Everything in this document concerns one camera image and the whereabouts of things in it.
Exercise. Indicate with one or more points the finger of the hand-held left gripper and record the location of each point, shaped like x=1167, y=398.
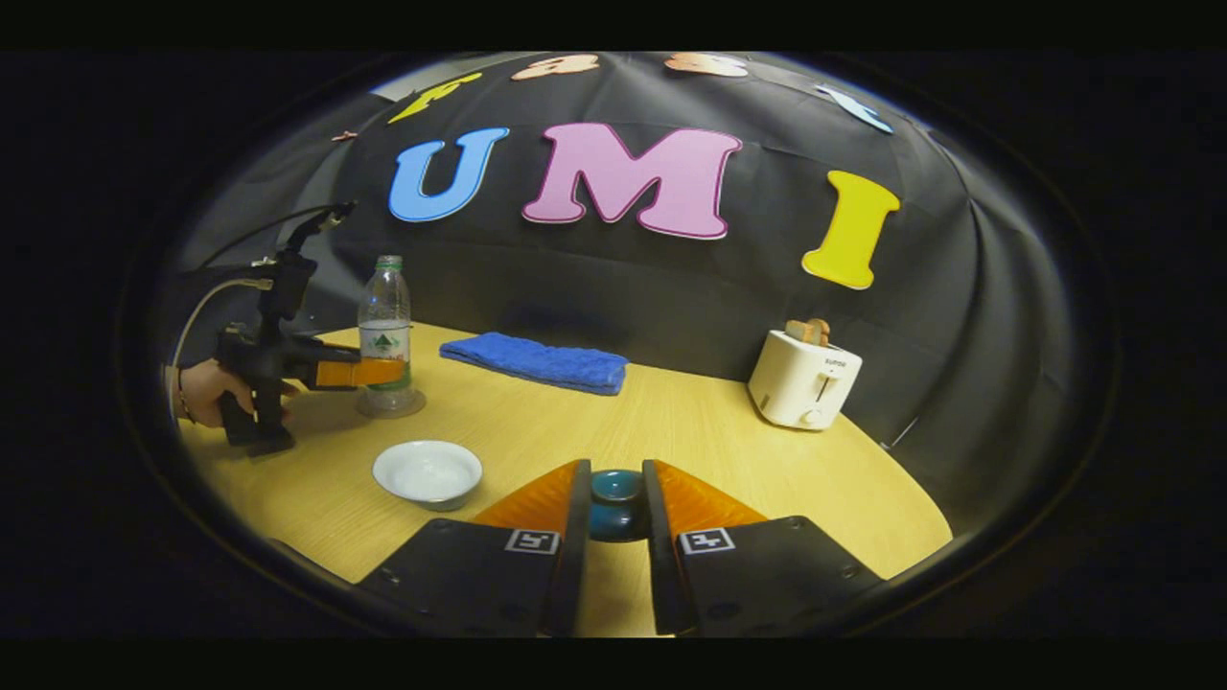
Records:
x=355, y=374

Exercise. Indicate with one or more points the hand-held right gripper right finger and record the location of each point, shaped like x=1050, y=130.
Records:
x=661, y=575

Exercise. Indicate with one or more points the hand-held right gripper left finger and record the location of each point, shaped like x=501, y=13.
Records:
x=573, y=575

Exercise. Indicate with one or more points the clear plastic water bottle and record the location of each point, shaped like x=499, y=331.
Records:
x=385, y=335

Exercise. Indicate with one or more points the white teacup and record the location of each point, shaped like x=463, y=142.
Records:
x=428, y=471

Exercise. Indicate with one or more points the blue folded towel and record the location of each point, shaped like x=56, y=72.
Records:
x=537, y=362

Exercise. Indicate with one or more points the white toaster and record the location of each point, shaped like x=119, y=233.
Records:
x=800, y=383

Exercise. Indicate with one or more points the toasted bread slice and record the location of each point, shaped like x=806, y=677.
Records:
x=810, y=332

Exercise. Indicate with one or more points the black backdrop cloth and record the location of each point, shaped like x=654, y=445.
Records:
x=671, y=287

